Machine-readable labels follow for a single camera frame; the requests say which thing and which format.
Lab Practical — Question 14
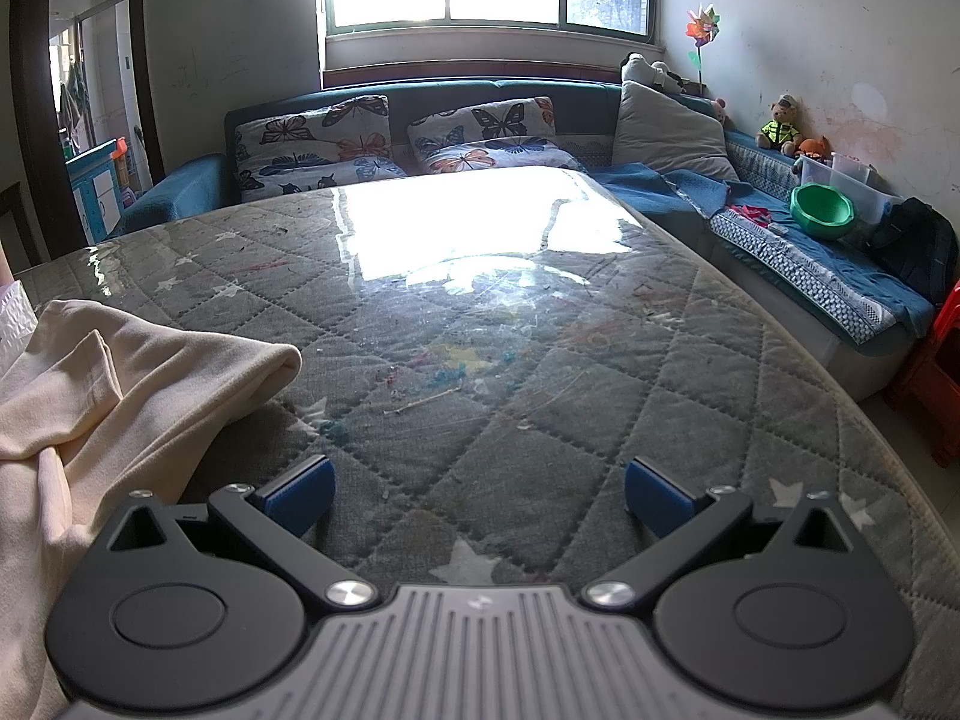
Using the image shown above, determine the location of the dark wooden door frame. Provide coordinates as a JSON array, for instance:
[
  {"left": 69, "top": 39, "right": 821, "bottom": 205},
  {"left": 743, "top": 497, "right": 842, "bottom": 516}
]
[{"left": 11, "top": 0, "right": 166, "bottom": 263}]

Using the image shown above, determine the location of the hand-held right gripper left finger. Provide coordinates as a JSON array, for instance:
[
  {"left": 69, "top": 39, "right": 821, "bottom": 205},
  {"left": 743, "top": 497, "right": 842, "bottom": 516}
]
[{"left": 107, "top": 456, "right": 380, "bottom": 612}]

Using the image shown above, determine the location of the blue cabinet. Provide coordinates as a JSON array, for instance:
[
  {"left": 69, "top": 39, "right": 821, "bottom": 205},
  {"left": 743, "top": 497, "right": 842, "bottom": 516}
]
[{"left": 66, "top": 136, "right": 132, "bottom": 245}]

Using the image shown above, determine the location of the patterned blue sofa cover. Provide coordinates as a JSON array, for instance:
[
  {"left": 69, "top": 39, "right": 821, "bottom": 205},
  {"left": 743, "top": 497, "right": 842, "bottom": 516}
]
[{"left": 705, "top": 127, "right": 938, "bottom": 342}]

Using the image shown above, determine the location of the black and white plush toy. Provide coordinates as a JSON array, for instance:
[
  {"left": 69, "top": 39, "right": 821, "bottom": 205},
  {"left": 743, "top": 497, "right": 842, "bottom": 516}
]
[{"left": 620, "top": 52, "right": 702, "bottom": 97}]

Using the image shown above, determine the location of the clear plastic box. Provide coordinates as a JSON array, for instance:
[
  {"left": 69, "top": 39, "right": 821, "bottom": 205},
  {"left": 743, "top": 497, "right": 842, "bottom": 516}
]
[{"left": 793, "top": 152, "right": 905, "bottom": 226}]

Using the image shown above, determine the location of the grey pillow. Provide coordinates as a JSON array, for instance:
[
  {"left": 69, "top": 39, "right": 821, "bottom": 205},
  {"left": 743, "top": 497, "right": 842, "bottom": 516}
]
[{"left": 611, "top": 80, "right": 740, "bottom": 182}]

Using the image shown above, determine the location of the cream cloth garment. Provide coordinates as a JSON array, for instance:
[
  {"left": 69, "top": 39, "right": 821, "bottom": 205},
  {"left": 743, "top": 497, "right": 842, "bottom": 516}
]
[{"left": 0, "top": 298, "right": 302, "bottom": 720}]

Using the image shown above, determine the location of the green bowl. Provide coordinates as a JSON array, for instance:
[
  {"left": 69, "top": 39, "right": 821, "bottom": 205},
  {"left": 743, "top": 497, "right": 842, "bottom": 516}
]
[{"left": 790, "top": 184, "right": 857, "bottom": 241}]

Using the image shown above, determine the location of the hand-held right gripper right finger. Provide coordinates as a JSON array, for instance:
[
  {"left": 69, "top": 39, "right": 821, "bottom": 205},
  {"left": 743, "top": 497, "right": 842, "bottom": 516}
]
[{"left": 581, "top": 456, "right": 860, "bottom": 612}]

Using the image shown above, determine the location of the teddy bear with green vest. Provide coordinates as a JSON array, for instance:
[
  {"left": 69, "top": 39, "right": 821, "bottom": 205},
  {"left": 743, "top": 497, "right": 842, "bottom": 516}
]
[{"left": 757, "top": 94, "right": 803, "bottom": 155}]

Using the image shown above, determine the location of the colourful pinwheel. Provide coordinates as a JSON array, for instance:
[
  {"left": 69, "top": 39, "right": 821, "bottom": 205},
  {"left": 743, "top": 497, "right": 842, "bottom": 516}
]
[{"left": 684, "top": 6, "right": 721, "bottom": 98}]

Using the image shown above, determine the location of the black backpack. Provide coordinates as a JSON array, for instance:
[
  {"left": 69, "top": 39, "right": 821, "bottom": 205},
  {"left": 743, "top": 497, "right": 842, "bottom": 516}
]
[{"left": 862, "top": 197, "right": 959, "bottom": 308}]

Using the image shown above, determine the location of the blue sofa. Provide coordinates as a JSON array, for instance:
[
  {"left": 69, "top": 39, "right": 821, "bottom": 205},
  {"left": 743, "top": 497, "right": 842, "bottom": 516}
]
[{"left": 120, "top": 79, "right": 938, "bottom": 361}]

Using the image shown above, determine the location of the butterfly print pillow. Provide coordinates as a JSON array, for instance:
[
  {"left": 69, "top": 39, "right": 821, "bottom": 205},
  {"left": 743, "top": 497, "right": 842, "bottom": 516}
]
[
  {"left": 406, "top": 96, "right": 590, "bottom": 175},
  {"left": 235, "top": 95, "right": 410, "bottom": 203}
]

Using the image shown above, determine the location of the blue blanket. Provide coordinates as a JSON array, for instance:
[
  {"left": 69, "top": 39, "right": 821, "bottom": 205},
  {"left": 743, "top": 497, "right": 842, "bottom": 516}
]
[{"left": 589, "top": 163, "right": 743, "bottom": 220}]

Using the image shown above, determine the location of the red plastic stool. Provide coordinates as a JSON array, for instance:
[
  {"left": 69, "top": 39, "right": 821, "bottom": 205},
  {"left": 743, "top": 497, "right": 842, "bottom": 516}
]
[{"left": 885, "top": 277, "right": 960, "bottom": 466}]

